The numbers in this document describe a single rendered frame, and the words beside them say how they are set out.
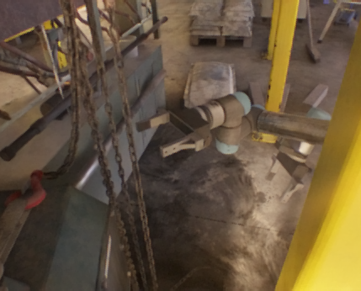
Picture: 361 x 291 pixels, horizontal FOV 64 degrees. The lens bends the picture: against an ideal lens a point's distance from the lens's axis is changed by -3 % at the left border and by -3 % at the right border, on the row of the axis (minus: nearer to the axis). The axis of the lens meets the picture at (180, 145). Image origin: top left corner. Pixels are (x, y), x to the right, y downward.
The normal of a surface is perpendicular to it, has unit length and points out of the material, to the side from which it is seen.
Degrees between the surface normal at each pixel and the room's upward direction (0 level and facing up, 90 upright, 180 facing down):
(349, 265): 90
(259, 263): 0
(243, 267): 0
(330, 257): 90
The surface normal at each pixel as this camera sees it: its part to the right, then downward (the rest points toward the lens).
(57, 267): 0.68, -0.62
